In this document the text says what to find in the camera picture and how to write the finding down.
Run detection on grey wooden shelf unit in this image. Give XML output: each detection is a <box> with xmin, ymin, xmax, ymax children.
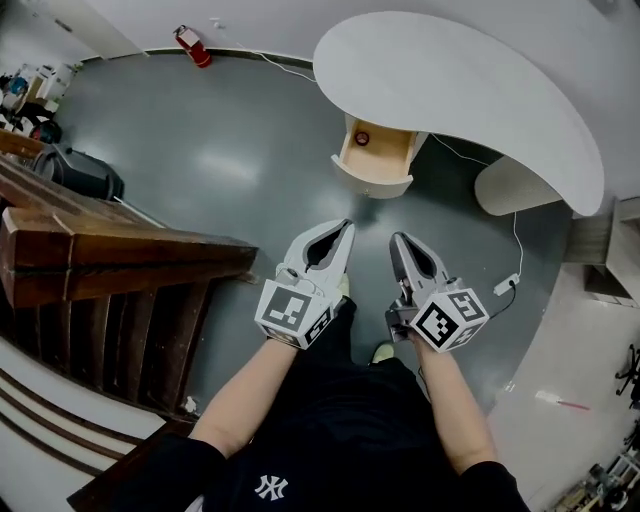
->
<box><xmin>563</xmin><ymin>196</ymin><xmax>640</xmax><ymax>302</ymax></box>

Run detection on red fire extinguisher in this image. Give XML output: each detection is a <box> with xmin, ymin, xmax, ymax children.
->
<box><xmin>186</xmin><ymin>43</ymin><xmax>214</xmax><ymax>69</ymax></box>
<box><xmin>172</xmin><ymin>24</ymin><xmax>202</xmax><ymax>52</ymax></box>

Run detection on person's right forearm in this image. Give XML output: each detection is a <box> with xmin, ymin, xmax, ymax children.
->
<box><xmin>413</xmin><ymin>342</ymin><xmax>501</xmax><ymax>476</ymax></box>

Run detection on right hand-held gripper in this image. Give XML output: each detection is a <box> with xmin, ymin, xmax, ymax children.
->
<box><xmin>384</xmin><ymin>230</ymin><xmax>490</xmax><ymax>356</ymax></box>

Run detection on white and red stick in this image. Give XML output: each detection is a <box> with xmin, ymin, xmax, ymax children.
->
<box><xmin>533</xmin><ymin>389</ymin><xmax>592</xmax><ymax>412</ymax></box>

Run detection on white curved desk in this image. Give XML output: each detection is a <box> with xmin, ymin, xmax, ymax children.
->
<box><xmin>312</xmin><ymin>10</ymin><xmax>606</xmax><ymax>217</ymax></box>

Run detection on person's black trousers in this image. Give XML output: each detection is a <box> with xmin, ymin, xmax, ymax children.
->
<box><xmin>239</xmin><ymin>294</ymin><xmax>451</xmax><ymax>481</ymax></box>

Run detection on black cable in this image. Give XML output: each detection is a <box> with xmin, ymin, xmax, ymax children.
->
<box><xmin>485</xmin><ymin>285</ymin><xmax>517</xmax><ymax>320</ymax></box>

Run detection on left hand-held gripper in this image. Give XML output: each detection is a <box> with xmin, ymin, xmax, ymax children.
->
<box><xmin>254</xmin><ymin>218</ymin><xmax>357</xmax><ymax>351</ymax></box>

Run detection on black office chair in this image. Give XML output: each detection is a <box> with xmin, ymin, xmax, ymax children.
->
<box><xmin>613</xmin><ymin>342</ymin><xmax>640</xmax><ymax>409</ymax></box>

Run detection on person's left forearm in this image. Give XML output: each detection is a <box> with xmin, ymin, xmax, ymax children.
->
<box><xmin>191</xmin><ymin>342</ymin><xmax>304</xmax><ymax>459</ymax></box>

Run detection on person's black shirt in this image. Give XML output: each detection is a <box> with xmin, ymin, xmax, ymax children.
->
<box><xmin>67</xmin><ymin>432</ymin><xmax>532</xmax><ymax>512</ymax></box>

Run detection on black bag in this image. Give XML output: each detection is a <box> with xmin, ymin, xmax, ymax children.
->
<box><xmin>13</xmin><ymin>102</ymin><xmax>64</xmax><ymax>145</ymax></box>

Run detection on thin white wall cable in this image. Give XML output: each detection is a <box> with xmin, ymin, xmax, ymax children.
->
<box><xmin>233</xmin><ymin>41</ymin><xmax>319</xmax><ymax>84</ymax></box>

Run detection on long white cable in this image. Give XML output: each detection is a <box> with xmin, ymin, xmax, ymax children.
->
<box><xmin>428</xmin><ymin>132</ymin><xmax>525</xmax><ymax>282</ymax></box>

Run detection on white stairs with brown stripes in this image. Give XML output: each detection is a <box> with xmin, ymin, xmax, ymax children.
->
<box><xmin>0</xmin><ymin>334</ymin><xmax>169</xmax><ymax>501</ymax></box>

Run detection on large white ribbed drawer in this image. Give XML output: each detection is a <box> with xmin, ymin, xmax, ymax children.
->
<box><xmin>329</xmin><ymin>113</ymin><xmax>430</xmax><ymax>201</ymax></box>

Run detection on white cardboard box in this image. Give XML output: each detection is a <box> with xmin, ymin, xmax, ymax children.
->
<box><xmin>30</xmin><ymin>63</ymin><xmax>77</xmax><ymax>101</ymax></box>

